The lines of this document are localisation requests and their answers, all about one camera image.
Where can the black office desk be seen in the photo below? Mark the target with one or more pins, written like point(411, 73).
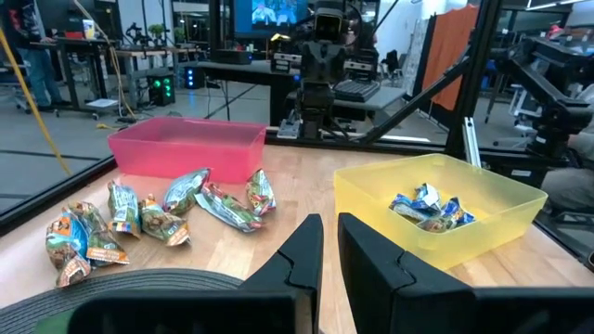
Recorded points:
point(250, 72)

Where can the grey keyboard desk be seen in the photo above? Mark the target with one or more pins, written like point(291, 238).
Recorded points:
point(390, 97)

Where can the wooden top table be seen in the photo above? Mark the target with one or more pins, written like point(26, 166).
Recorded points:
point(148, 52)

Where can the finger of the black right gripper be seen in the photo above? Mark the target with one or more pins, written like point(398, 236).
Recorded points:
point(331, 62)
point(314, 62)

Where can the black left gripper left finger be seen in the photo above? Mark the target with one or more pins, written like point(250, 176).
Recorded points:
point(301, 269)

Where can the black background robot station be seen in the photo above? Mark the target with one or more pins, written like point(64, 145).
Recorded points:
point(547, 97)

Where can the orange partition panel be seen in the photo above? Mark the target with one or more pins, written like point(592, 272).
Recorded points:
point(448, 55)

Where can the dark metal desk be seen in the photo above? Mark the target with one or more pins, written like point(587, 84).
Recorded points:
point(83, 44)

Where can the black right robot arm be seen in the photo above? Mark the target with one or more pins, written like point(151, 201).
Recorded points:
point(315, 109)

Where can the silver aluminium bar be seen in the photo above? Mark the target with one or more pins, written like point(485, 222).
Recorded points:
point(471, 141)

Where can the white paper sheet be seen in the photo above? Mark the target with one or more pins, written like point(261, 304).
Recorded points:
point(102, 103)

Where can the blue white granola bar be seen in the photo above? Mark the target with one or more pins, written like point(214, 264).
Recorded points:
point(427, 195)
point(404, 207)

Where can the black backlit keyboard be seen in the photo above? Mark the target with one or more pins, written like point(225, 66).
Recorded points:
point(355, 90)

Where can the orange blue granola bar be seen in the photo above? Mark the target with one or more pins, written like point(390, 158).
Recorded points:
point(160, 222)
point(65, 250)
point(99, 236)

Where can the brown blue granola bar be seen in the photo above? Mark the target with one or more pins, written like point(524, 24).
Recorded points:
point(443, 222)

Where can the yellow plastic bin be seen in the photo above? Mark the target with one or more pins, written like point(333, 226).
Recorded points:
point(464, 250)

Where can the person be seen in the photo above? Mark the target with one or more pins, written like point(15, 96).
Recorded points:
point(571, 185)
point(32, 60)

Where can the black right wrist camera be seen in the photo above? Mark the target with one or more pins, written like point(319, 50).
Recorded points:
point(328, 25)

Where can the wall monitor screen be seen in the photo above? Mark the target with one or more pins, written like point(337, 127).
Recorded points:
point(271, 14)

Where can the red plastic bin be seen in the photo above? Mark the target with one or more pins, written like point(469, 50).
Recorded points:
point(185, 158)

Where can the green blue granola bar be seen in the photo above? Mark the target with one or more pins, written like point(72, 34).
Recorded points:
point(123, 209)

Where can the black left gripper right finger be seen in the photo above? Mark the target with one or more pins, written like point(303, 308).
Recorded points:
point(380, 287)

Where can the silver red granola bar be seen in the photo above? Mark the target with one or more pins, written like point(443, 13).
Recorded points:
point(260, 192)
point(227, 209)
point(183, 192)

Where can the black box blue lights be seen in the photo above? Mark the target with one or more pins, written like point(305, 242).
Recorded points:
point(194, 78)

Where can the computer tower green lights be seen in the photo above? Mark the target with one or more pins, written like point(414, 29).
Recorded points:
point(161, 90)

